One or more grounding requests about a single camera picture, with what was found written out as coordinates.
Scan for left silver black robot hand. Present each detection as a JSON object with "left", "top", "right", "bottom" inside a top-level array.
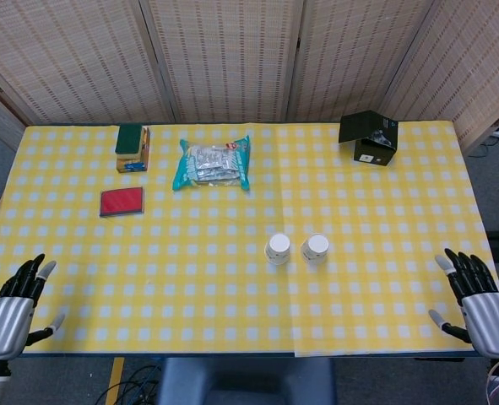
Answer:
[{"left": 0, "top": 252, "right": 66, "bottom": 362}]

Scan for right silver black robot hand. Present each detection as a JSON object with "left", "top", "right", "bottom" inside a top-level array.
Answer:
[{"left": 427, "top": 247, "right": 499, "bottom": 359}]

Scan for red ink pad blue case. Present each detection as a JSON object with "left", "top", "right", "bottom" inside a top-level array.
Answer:
[{"left": 99, "top": 186, "right": 146, "bottom": 219}]

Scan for yellow floor tape strip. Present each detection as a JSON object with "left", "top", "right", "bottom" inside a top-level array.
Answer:
[{"left": 104, "top": 357, "right": 126, "bottom": 405}]

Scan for white printed paper cup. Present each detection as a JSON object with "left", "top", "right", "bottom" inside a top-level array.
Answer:
[
  {"left": 300, "top": 233, "right": 331, "bottom": 267},
  {"left": 264, "top": 233, "right": 293, "bottom": 267}
]

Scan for yellow white checked tablecloth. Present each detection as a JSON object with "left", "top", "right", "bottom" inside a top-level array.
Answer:
[{"left": 0, "top": 121, "right": 499, "bottom": 359}]

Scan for blue bag of foil packets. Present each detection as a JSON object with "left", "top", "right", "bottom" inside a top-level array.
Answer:
[{"left": 171, "top": 134, "right": 252, "bottom": 192}]

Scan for black floor cables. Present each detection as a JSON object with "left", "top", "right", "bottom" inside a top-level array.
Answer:
[{"left": 95, "top": 364, "right": 164, "bottom": 405}]

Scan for green yellow sponge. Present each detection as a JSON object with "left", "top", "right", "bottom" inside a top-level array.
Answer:
[{"left": 115, "top": 124, "right": 145, "bottom": 161}]

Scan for black open cardboard box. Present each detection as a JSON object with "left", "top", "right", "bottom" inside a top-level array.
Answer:
[{"left": 338, "top": 110, "right": 399, "bottom": 168}]

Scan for dark blue chair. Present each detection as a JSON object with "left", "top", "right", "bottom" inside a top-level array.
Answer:
[{"left": 155, "top": 357, "right": 338, "bottom": 405}]

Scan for beige woven folding screen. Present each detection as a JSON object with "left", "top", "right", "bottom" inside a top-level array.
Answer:
[{"left": 0, "top": 0, "right": 499, "bottom": 154}]

